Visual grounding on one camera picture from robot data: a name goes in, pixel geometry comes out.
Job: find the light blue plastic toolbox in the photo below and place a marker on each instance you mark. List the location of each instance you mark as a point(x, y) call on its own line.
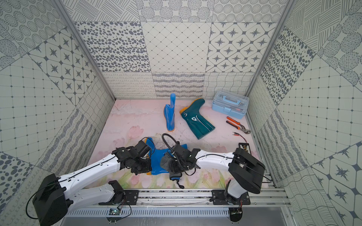
point(231, 104)

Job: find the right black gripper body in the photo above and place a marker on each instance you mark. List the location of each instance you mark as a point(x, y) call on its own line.
point(184, 167)

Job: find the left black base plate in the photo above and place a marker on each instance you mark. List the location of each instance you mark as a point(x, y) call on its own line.
point(126, 196)

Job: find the orange handled pliers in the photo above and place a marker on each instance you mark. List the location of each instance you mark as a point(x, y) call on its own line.
point(237, 125)

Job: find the grey blue microfibre cloth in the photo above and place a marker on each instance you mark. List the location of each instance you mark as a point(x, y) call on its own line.
point(167, 164)

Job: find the blue rubber boot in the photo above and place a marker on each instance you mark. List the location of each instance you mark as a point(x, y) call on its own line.
point(169, 113)
point(155, 155)

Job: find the green rubber boot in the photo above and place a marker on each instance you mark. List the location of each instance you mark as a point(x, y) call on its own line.
point(196, 122)

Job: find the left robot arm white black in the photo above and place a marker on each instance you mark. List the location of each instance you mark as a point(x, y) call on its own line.
point(57, 196)

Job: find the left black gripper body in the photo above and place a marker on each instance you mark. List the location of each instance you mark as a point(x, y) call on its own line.
point(144, 163)

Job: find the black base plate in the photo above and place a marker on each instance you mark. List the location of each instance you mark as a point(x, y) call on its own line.
point(126, 196)
point(220, 197)

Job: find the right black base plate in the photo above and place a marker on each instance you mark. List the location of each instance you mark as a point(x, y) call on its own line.
point(220, 197)

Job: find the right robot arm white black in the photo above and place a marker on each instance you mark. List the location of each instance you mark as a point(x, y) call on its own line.
point(246, 170)

